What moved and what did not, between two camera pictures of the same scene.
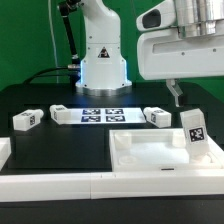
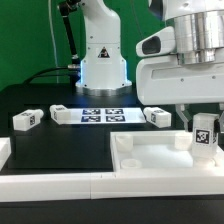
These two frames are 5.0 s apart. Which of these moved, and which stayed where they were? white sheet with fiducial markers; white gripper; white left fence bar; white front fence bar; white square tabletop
Moved: white gripper; white square tabletop
Stayed: white sheet with fiducial markers; white left fence bar; white front fence bar
